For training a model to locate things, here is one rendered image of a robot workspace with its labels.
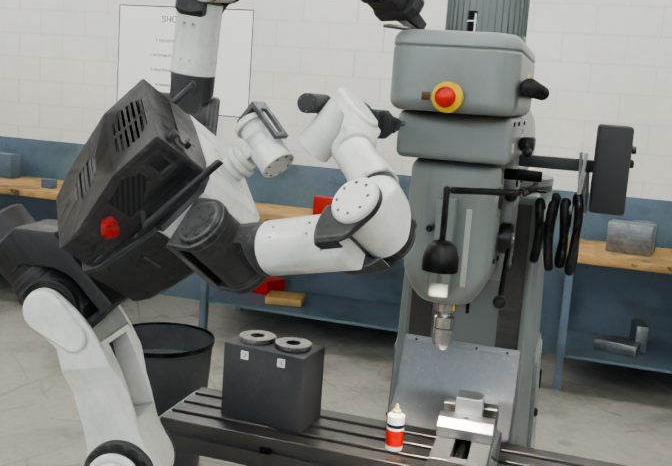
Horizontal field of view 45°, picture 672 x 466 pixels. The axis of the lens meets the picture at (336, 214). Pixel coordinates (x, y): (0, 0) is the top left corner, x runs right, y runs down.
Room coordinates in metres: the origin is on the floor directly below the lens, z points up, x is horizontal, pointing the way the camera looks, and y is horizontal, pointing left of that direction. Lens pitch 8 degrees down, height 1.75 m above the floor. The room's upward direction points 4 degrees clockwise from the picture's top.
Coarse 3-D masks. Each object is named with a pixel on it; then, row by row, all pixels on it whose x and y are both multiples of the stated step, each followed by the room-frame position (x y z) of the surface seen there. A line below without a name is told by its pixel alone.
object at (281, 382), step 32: (224, 352) 1.93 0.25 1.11; (256, 352) 1.90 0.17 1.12; (288, 352) 1.88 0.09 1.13; (320, 352) 1.93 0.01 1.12; (224, 384) 1.93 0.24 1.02; (256, 384) 1.89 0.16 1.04; (288, 384) 1.86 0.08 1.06; (320, 384) 1.94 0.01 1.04; (256, 416) 1.89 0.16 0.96; (288, 416) 1.86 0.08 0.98
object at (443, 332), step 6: (438, 324) 1.80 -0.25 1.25; (444, 324) 1.80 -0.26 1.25; (450, 324) 1.80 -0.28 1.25; (438, 330) 1.80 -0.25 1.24; (444, 330) 1.80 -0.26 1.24; (450, 330) 1.80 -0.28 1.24; (438, 336) 1.80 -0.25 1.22; (444, 336) 1.80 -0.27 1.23; (450, 336) 1.80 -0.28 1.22; (432, 342) 1.81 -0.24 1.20; (438, 342) 1.80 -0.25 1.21; (444, 342) 1.80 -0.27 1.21; (450, 342) 1.80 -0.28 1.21
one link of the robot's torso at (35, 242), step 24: (0, 216) 1.53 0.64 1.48; (24, 216) 1.56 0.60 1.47; (0, 240) 1.52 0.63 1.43; (24, 240) 1.50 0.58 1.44; (48, 240) 1.49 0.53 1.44; (0, 264) 1.52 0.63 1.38; (24, 264) 1.50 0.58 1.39; (48, 264) 1.49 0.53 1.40; (72, 264) 1.49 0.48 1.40; (96, 288) 1.48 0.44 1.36; (96, 312) 1.52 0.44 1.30
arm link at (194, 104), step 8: (176, 80) 1.65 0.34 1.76; (184, 80) 1.64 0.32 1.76; (192, 80) 1.64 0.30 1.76; (200, 80) 1.65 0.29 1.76; (208, 80) 1.66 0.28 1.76; (176, 88) 1.65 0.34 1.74; (200, 88) 1.65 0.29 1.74; (208, 88) 1.67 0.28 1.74; (168, 96) 1.67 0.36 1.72; (192, 96) 1.65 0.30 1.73; (200, 96) 1.65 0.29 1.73; (208, 96) 1.67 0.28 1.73; (184, 104) 1.65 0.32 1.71; (192, 104) 1.65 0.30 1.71; (200, 104) 1.66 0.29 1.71; (208, 104) 1.67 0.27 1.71; (192, 112) 1.66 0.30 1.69; (200, 112) 1.66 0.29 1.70; (200, 120) 1.66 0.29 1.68
